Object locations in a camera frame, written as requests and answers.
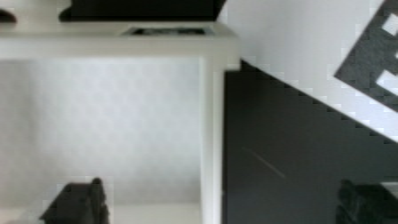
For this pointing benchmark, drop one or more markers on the white drawer cabinet box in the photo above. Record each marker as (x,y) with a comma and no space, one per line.
(321,43)

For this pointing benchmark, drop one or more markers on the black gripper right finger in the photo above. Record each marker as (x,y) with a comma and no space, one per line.
(369,204)

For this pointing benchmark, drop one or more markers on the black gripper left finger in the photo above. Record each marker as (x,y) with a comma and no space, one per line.
(79,206)

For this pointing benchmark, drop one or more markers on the white front drawer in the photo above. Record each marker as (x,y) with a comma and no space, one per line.
(113,113)

